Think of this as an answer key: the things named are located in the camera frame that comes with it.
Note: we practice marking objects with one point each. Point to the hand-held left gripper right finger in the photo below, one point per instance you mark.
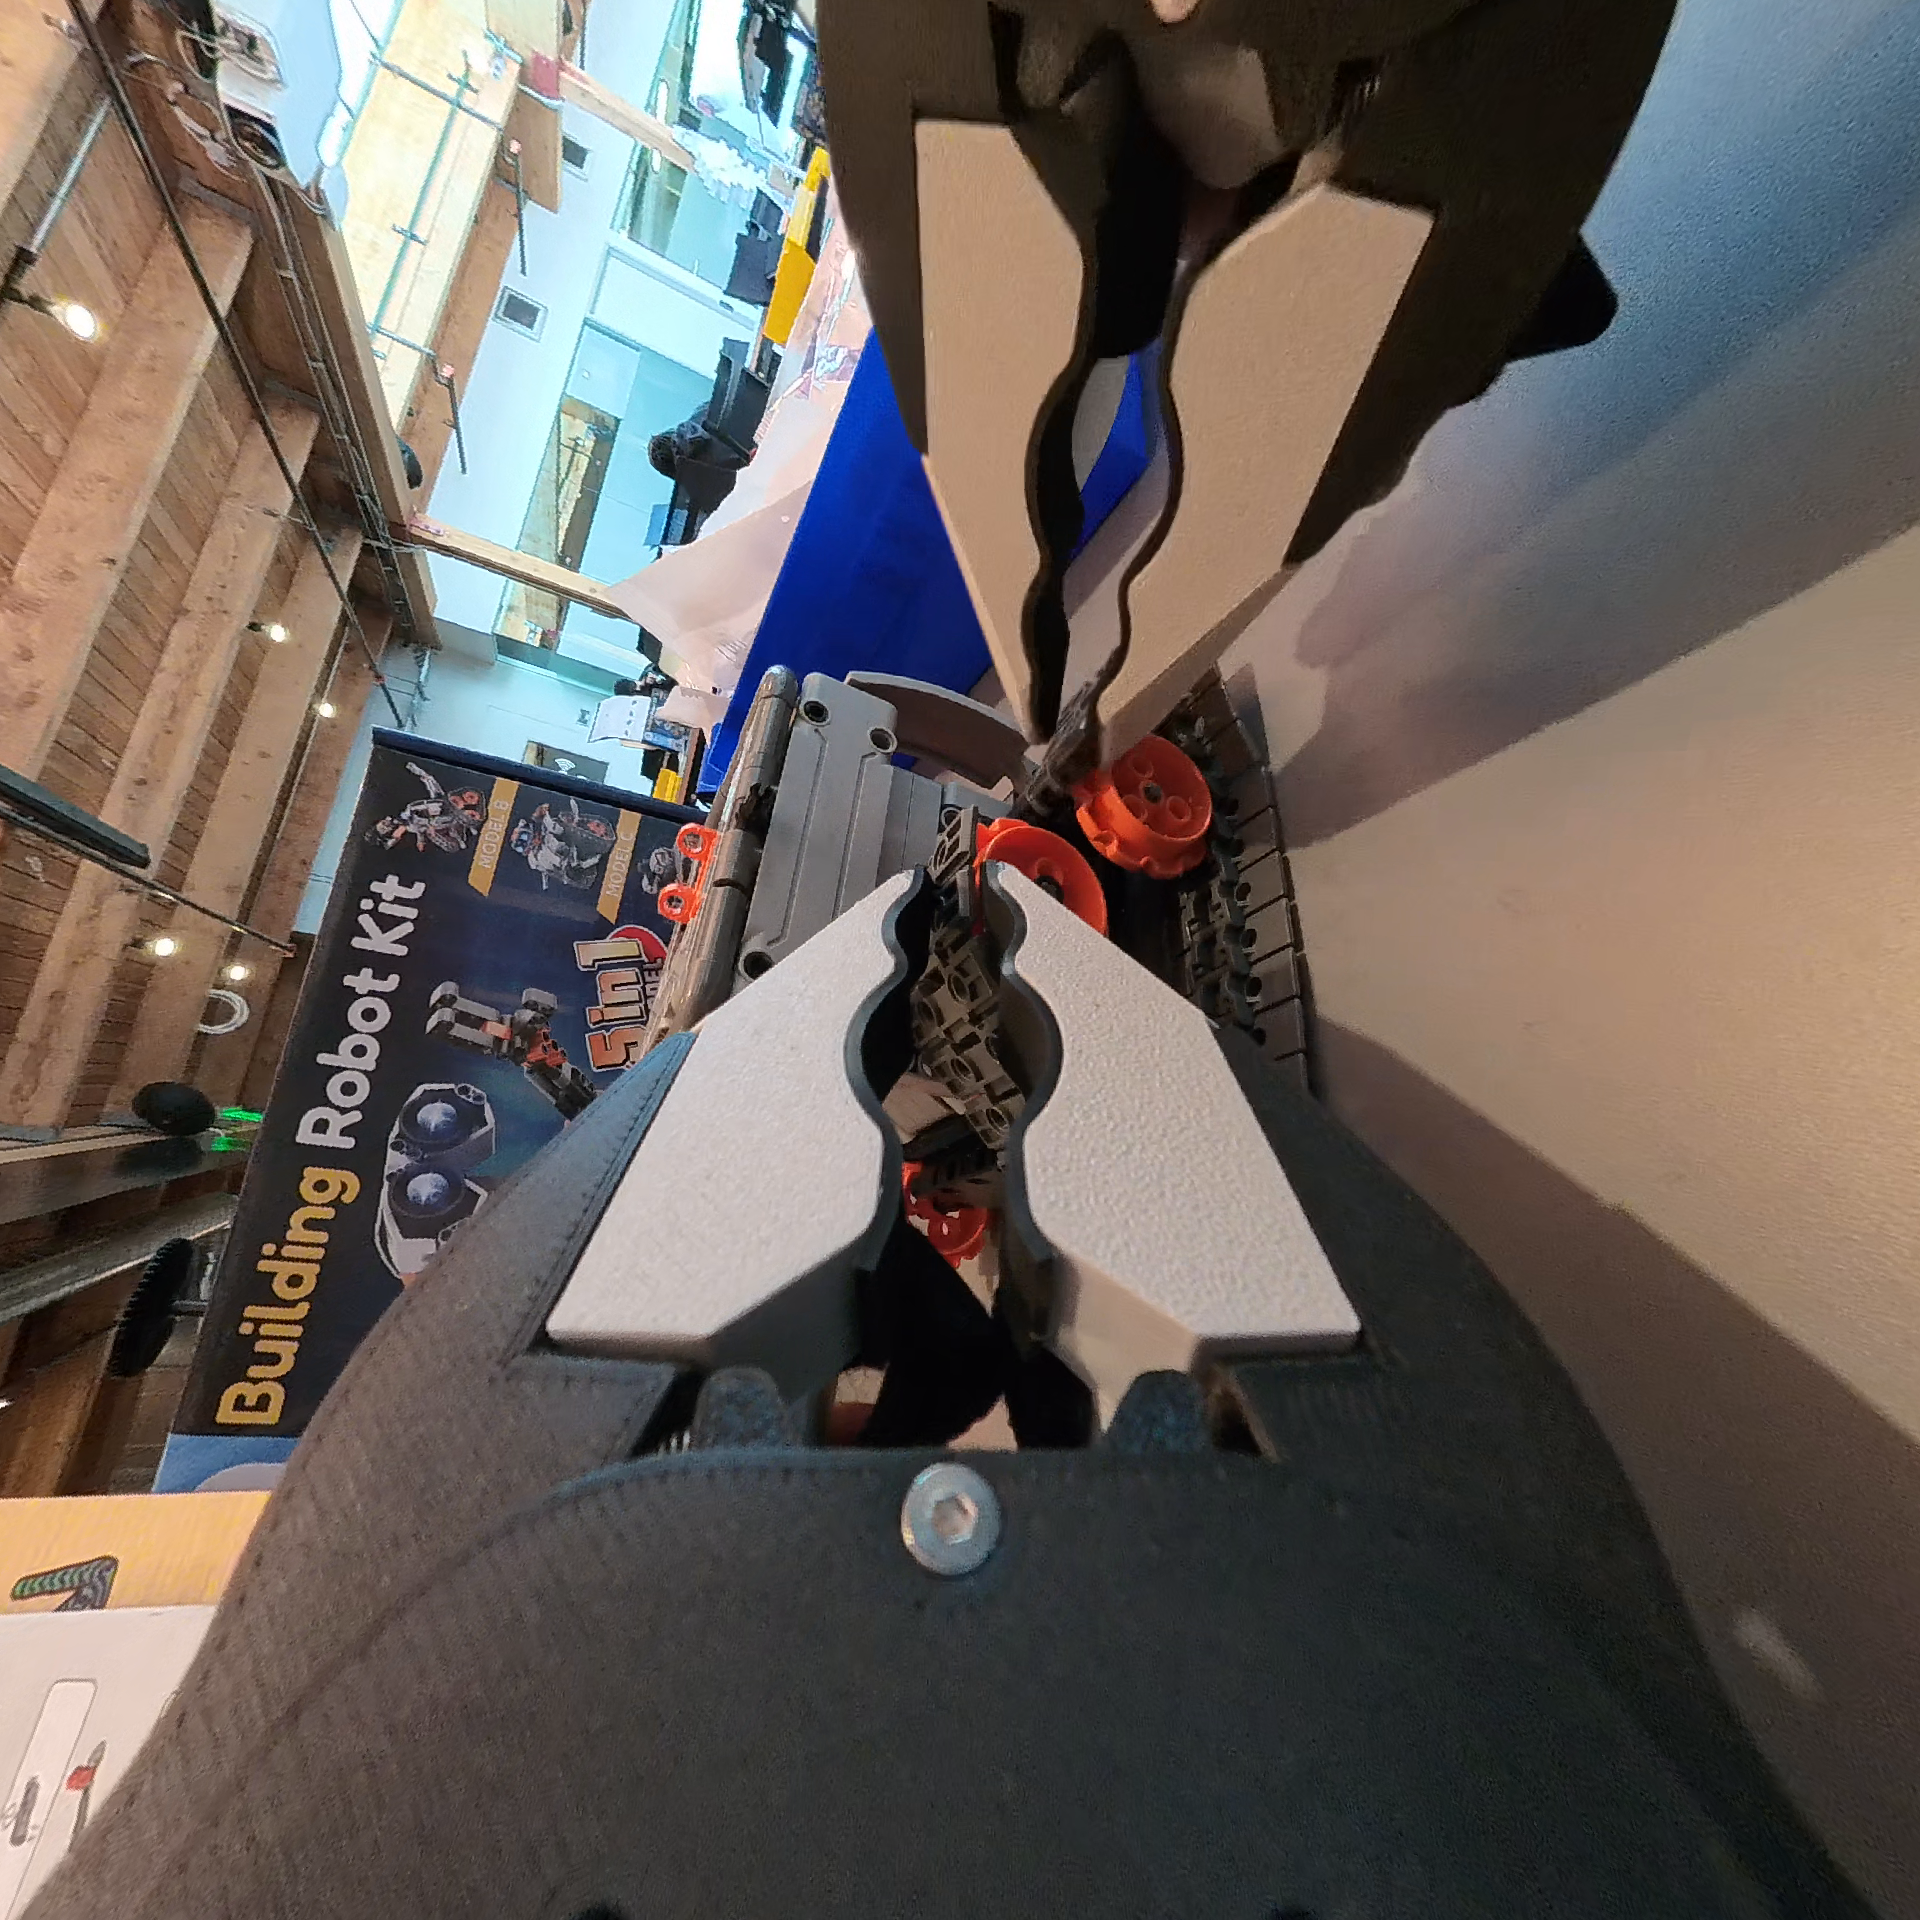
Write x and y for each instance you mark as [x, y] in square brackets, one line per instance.
[1184, 1200]

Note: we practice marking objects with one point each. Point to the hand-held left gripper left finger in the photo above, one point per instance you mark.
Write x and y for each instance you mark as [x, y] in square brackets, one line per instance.
[720, 1200]

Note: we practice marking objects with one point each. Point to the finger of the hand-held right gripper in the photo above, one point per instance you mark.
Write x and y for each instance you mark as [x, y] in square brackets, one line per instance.
[975, 300]
[1290, 375]

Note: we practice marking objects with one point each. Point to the grey orange toy block vehicle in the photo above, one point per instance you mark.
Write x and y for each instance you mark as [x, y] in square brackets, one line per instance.
[855, 809]

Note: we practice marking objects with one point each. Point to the yellow bin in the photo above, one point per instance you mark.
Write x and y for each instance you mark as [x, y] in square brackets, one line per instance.
[797, 255]

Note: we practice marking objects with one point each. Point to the blue plastic bin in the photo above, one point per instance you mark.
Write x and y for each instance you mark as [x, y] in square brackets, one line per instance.
[869, 569]

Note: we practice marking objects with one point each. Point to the blue printed toy box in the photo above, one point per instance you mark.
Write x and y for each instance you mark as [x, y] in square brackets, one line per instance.
[450, 932]

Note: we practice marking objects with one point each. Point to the clear plastic bags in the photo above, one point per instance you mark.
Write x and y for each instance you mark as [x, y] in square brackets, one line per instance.
[705, 585]

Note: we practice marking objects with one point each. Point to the black oval object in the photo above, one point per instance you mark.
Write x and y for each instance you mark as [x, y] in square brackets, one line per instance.
[171, 1110]

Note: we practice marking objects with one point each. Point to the black bristly object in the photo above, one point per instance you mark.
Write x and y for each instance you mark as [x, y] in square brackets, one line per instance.
[150, 1305]

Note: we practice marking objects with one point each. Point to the grey metal pipe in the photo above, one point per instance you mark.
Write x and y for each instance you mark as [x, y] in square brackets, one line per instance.
[75, 1276]

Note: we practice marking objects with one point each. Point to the white ceiling device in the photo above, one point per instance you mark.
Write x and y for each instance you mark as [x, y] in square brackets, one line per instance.
[293, 77]

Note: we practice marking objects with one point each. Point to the dark metal bar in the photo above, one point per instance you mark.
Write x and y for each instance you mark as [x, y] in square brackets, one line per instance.
[75, 818]

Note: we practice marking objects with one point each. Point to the instruction booklet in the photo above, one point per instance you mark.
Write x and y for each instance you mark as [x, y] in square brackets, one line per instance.
[89, 1681]

